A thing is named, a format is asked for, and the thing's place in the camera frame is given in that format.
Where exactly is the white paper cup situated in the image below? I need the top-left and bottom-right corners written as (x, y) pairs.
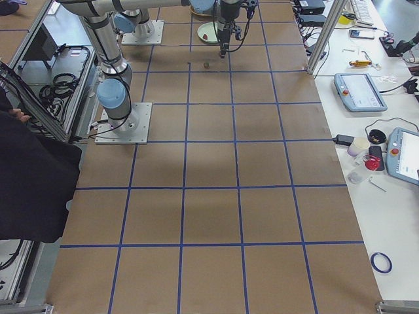
top-left (347, 137), bottom-right (370, 157)

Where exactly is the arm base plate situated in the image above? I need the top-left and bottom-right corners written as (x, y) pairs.
top-left (94, 103), bottom-right (152, 145)
top-left (122, 20), bottom-right (164, 46)

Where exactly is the teach pendant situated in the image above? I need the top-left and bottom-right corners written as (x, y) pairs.
top-left (334, 73), bottom-right (388, 112)
top-left (386, 128), bottom-right (419, 186)

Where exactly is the blue tape roll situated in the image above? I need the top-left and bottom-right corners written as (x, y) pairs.
top-left (370, 252), bottom-right (393, 274)

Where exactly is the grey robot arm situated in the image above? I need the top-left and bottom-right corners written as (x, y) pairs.
top-left (60, 1), bottom-right (155, 135)
top-left (112, 1), bottom-right (257, 58)

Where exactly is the far teach pendant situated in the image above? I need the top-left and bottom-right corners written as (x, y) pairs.
top-left (334, 73), bottom-right (388, 112)

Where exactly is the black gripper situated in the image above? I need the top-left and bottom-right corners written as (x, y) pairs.
top-left (217, 20), bottom-right (241, 59)

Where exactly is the black power adapter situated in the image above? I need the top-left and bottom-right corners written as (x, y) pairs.
top-left (332, 134), bottom-right (355, 147)

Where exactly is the red round object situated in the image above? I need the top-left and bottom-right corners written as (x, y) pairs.
top-left (363, 155), bottom-right (384, 171)

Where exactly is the person in black clothing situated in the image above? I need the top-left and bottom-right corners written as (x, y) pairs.
top-left (1, 90), bottom-right (82, 243)

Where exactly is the near teach pendant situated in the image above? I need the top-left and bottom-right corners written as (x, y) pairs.
top-left (386, 128), bottom-right (419, 186)

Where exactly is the gold metal tool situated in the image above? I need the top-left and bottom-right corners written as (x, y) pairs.
top-left (349, 60), bottom-right (372, 67)

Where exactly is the aluminium frame post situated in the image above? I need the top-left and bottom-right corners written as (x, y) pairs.
top-left (306, 0), bottom-right (346, 75)

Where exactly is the pale green plate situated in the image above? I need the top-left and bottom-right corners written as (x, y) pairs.
top-left (197, 22), bottom-right (218, 44)

